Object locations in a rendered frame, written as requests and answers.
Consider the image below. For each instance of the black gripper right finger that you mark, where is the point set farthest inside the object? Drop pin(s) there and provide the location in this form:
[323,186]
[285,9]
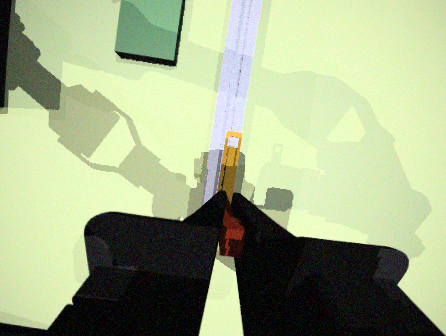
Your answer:
[274,264]

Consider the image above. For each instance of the green rectangular tray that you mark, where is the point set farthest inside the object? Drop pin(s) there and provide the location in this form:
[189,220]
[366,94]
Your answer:
[149,30]

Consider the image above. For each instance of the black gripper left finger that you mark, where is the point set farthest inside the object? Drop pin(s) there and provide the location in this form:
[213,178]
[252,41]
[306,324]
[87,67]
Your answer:
[135,242]

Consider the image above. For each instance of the grey slotted metal rail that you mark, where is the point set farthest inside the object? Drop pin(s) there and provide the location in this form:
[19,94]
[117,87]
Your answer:
[233,86]

